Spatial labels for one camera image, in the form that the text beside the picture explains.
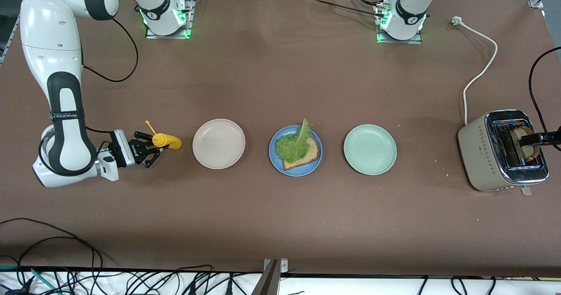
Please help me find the brown bread slice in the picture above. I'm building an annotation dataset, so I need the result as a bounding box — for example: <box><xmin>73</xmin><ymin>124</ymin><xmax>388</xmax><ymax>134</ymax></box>
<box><xmin>512</xmin><ymin>126</ymin><xmax>541</xmax><ymax>163</ymax></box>
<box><xmin>282</xmin><ymin>136</ymin><xmax>320</xmax><ymax>171</ymax></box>

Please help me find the yellow squeeze bottle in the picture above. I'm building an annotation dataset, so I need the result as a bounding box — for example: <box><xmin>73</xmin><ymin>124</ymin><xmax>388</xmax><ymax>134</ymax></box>
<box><xmin>145</xmin><ymin>120</ymin><xmax>182</xmax><ymax>151</ymax></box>

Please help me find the green lettuce leaf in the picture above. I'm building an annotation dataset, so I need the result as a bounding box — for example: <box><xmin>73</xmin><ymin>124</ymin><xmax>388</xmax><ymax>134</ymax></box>
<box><xmin>275</xmin><ymin>118</ymin><xmax>312</xmax><ymax>164</ymax></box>

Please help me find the beige plate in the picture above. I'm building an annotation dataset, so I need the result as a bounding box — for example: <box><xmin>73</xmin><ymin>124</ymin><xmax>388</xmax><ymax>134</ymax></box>
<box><xmin>192</xmin><ymin>119</ymin><xmax>246</xmax><ymax>170</ymax></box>

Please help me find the blue plate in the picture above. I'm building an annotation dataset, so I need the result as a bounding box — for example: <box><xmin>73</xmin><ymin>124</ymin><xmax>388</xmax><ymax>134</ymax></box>
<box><xmin>269</xmin><ymin>125</ymin><xmax>323</xmax><ymax>177</ymax></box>

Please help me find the mint green plate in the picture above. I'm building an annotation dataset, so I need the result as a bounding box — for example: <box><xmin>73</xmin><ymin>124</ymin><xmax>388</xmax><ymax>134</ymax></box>
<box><xmin>344</xmin><ymin>124</ymin><xmax>398</xmax><ymax>175</ymax></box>

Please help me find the beige chrome toaster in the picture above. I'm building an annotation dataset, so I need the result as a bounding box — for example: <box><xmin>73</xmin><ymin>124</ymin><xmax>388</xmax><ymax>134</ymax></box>
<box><xmin>458</xmin><ymin>109</ymin><xmax>550</xmax><ymax>196</ymax></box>

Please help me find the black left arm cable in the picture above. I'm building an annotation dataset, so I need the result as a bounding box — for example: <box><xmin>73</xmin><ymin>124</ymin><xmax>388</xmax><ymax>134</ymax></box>
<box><xmin>528</xmin><ymin>46</ymin><xmax>561</xmax><ymax>151</ymax></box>

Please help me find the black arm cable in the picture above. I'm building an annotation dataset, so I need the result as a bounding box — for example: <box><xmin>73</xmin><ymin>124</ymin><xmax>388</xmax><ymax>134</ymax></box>
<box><xmin>82</xmin><ymin>18</ymin><xmax>139</xmax><ymax>83</ymax></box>
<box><xmin>528</xmin><ymin>46</ymin><xmax>561</xmax><ymax>151</ymax></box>

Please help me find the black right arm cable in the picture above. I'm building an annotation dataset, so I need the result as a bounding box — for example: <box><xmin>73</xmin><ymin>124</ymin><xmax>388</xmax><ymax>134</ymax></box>
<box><xmin>82</xmin><ymin>18</ymin><xmax>139</xmax><ymax>83</ymax></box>

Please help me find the long black cable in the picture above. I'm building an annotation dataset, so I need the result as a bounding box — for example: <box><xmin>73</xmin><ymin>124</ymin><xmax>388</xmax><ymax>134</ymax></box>
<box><xmin>0</xmin><ymin>218</ymin><xmax>116</xmax><ymax>283</ymax></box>

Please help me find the white toaster power cable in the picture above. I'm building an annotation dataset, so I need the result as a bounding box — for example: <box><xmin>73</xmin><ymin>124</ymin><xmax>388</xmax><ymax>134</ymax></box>
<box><xmin>451</xmin><ymin>16</ymin><xmax>499</xmax><ymax>126</ymax></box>

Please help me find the teal cable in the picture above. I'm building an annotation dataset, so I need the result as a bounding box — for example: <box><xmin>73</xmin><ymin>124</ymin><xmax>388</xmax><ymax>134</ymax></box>
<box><xmin>0</xmin><ymin>264</ymin><xmax>60</xmax><ymax>295</ymax></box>

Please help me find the aluminium post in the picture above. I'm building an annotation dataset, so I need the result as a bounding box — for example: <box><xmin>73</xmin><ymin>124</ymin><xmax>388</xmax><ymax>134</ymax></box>
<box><xmin>251</xmin><ymin>259</ymin><xmax>288</xmax><ymax>295</ymax></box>

